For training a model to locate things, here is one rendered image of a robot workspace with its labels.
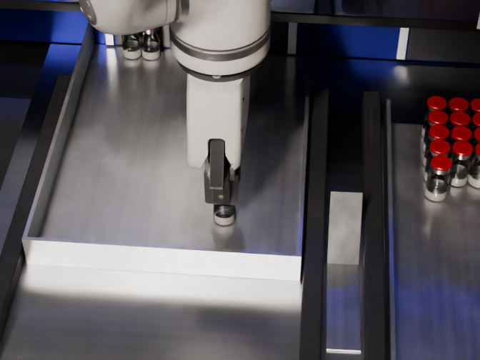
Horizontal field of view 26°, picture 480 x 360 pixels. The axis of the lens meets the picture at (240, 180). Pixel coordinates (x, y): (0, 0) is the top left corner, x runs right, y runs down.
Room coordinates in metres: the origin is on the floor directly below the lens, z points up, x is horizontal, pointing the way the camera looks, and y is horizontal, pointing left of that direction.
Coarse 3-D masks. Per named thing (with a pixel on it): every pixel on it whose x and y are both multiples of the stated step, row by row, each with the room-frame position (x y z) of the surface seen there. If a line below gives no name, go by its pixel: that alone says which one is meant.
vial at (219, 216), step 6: (216, 204) 0.69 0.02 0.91; (222, 204) 0.69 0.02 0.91; (216, 210) 0.69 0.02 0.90; (222, 210) 0.69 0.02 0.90; (228, 210) 0.69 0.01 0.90; (234, 210) 0.70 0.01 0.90; (216, 216) 0.69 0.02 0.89; (222, 216) 0.69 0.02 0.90; (228, 216) 0.69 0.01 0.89; (234, 216) 0.70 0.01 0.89; (216, 222) 0.69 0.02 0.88; (222, 222) 0.69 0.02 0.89; (228, 222) 0.69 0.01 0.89
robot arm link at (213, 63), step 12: (264, 36) 0.68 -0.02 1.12; (180, 48) 0.67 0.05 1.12; (192, 48) 0.66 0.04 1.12; (252, 48) 0.67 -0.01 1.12; (264, 48) 0.68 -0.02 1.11; (180, 60) 0.67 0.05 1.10; (192, 60) 0.66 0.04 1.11; (204, 60) 0.66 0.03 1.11; (216, 60) 0.66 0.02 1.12; (228, 60) 0.66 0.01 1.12; (240, 60) 0.66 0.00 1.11; (252, 60) 0.67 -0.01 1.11; (204, 72) 0.66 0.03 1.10; (216, 72) 0.66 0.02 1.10; (228, 72) 0.66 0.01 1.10
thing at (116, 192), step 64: (128, 64) 0.94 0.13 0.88; (64, 128) 0.82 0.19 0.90; (128, 128) 0.83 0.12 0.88; (256, 128) 0.83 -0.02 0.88; (64, 192) 0.74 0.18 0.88; (128, 192) 0.74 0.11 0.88; (192, 192) 0.74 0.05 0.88; (256, 192) 0.74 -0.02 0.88; (64, 256) 0.64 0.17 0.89; (128, 256) 0.64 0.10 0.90; (192, 256) 0.63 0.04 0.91; (256, 256) 0.63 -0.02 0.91
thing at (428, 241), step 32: (384, 128) 0.82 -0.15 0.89; (416, 128) 0.83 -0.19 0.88; (384, 160) 0.78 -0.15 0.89; (416, 160) 0.78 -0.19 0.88; (384, 192) 0.74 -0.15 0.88; (416, 192) 0.74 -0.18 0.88; (448, 192) 0.74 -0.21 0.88; (416, 224) 0.69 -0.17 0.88; (448, 224) 0.69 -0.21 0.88; (416, 256) 0.65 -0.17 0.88; (448, 256) 0.65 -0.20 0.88; (416, 288) 0.61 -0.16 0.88; (448, 288) 0.61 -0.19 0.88; (416, 320) 0.58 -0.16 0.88; (448, 320) 0.58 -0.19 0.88; (416, 352) 0.54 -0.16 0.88; (448, 352) 0.54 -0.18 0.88
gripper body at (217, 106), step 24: (192, 72) 0.67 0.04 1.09; (240, 72) 0.67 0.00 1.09; (192, 96) 0.66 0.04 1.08; (216, 96) 0.65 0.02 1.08; (240, 96) 0.66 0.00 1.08; (192, 120) 0.65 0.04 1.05; (216, 120) 0.65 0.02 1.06; (240, 120) 0.65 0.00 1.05; (192, 144) 0.65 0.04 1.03; (240, 144) 0.65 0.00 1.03; (192, 168) 0.65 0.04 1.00
